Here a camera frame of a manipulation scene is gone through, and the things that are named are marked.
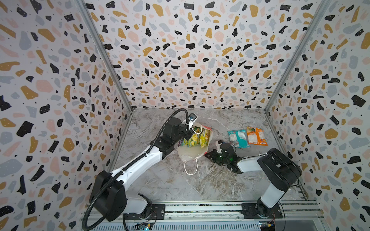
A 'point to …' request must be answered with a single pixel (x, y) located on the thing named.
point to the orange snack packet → (256, 136)
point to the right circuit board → (267, 225)
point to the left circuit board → (146, 226)
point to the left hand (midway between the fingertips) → (193, 121)
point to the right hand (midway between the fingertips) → (205, 155)
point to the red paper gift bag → (193, 146)
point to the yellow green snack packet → (204, 138)
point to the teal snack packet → (238, 138)
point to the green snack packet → (192, 141)
